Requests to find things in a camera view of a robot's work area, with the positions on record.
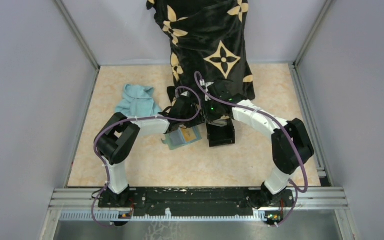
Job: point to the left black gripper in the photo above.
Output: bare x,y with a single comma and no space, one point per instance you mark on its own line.
197,121

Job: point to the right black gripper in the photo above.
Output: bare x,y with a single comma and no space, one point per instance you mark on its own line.
206,116

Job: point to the orange credit card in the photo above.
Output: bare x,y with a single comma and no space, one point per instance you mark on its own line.
188,134

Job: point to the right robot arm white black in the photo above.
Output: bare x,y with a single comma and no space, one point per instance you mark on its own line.
290,142

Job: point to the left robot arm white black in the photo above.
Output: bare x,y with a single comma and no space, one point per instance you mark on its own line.
116,140

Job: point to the stack of cards in tray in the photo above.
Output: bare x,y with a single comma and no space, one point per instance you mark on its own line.
220,123

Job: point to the black card tray box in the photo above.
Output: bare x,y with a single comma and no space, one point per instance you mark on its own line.
221,134

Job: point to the light blue cloth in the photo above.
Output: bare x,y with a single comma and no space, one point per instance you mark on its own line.
137,101

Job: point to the black beige flower-patterned blanket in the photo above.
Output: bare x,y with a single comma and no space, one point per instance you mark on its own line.
207,36

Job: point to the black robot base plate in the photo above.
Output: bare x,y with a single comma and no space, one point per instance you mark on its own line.
197,201

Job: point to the white slotted cable duct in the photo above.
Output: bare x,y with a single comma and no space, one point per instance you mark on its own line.
103,216

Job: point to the aluminium frame rail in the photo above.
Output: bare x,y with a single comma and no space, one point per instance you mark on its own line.
316,198

